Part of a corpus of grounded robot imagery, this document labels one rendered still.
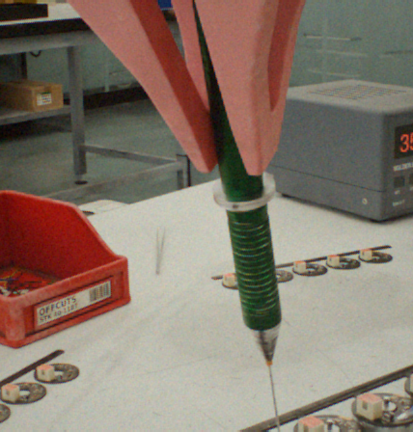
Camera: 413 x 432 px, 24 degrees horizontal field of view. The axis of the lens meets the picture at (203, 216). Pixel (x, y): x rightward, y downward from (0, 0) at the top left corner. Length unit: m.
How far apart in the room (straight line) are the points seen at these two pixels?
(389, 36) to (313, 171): 4.90
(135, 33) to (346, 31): 5.69
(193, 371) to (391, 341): 0.12
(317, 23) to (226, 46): 5.80
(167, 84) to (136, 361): 0.35
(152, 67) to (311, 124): 0.63
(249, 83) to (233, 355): 0.36
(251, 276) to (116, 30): 0.08
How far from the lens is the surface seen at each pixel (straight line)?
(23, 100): 5.35
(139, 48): 0.22
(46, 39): 3.25
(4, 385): 0.54
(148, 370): 0.55
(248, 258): 0.26
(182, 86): 0.23
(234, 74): 0.21
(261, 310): 0.27
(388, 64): 5.76
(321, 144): 0.84
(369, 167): 0.80
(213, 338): 0.59
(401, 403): 0.37
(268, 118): 0.23
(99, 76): 6.19
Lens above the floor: 0.98
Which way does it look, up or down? 16 degrees down
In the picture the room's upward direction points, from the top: 1 degrees counter-clockwise
